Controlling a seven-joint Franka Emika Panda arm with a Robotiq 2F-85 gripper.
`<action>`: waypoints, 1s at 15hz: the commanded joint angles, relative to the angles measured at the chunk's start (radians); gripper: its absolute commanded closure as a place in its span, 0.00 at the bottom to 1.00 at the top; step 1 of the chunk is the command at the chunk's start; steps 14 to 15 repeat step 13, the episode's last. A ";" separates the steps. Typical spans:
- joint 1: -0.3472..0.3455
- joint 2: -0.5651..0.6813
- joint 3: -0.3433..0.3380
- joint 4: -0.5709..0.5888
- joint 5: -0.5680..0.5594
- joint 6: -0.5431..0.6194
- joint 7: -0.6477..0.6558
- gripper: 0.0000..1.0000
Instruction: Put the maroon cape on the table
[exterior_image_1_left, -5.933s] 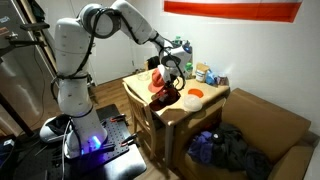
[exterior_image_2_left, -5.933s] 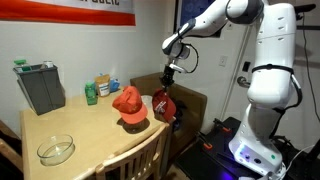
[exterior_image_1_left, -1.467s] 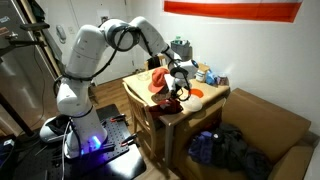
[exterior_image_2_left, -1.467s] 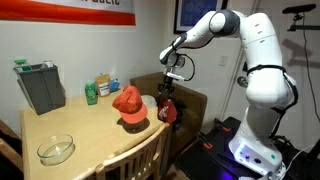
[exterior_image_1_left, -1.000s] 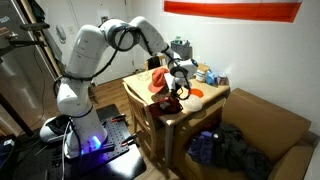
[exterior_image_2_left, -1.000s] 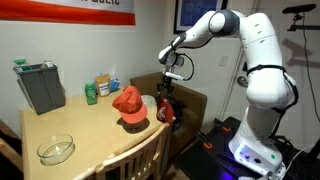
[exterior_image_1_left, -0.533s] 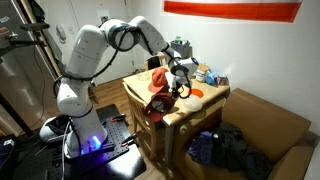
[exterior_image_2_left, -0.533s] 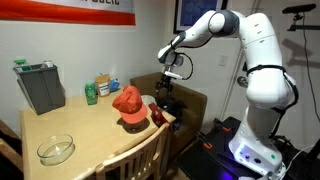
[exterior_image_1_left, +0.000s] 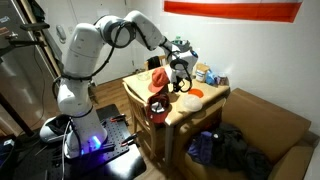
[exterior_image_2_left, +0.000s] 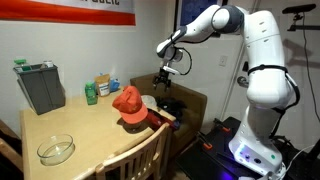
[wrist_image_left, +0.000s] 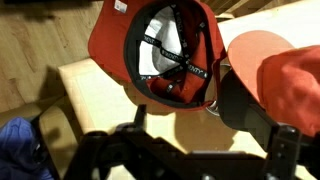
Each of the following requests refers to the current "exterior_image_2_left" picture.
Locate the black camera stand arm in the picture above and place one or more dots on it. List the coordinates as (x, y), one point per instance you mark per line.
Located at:
(305, 27)

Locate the grey plastic bin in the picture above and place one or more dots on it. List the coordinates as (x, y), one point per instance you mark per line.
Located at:
(41, 88)

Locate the blue cloth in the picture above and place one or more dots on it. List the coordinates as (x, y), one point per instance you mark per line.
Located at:
(179, 116)

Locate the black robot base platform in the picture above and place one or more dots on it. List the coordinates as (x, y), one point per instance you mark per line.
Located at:
(196, 163)

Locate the red and white banner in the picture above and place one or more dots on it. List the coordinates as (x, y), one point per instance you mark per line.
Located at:
(66, 15)

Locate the green capped bottle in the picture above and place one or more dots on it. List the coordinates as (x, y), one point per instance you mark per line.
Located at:
(20, 62)

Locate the orange baseball cap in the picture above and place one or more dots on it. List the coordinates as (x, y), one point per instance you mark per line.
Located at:
(128, 103)

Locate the green plastic bottle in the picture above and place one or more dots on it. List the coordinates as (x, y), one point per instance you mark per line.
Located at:
(90, 94)

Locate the brown sofa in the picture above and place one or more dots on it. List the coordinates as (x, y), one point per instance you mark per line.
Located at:
(193, 100)

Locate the white light switch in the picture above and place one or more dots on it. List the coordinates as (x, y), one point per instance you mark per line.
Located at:
(223, 60)

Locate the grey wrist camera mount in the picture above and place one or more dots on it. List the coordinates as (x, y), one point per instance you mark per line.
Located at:
(172, 70)

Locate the black clothes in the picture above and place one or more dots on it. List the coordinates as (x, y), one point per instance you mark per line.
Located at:
(171, 105)

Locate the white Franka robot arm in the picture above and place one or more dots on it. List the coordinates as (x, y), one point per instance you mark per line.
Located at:
(263, 83)

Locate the dark wooden furniture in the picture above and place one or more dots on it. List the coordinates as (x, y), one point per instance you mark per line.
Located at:
(10, 153)

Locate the black framed picture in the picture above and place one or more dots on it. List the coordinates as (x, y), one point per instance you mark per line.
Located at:
(191, 10)

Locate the translucent plastic container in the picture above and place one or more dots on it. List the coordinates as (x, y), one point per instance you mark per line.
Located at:
(150, 101)

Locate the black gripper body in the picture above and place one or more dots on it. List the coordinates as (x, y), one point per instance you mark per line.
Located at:
(162, 76)

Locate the white can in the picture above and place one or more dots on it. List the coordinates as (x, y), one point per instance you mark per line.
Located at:
(48, 64)

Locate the light wooden chair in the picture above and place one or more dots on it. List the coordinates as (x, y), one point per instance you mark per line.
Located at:
(133, 156)

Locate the black door lock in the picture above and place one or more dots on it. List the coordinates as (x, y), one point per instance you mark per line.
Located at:
(245, 66)

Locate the blue packet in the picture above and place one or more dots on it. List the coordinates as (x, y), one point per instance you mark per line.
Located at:
(115, 84)

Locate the clear glass bowl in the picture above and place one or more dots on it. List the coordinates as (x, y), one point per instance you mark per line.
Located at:
(55, 151)

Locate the black camera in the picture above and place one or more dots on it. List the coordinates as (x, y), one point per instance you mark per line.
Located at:
(300, 8)

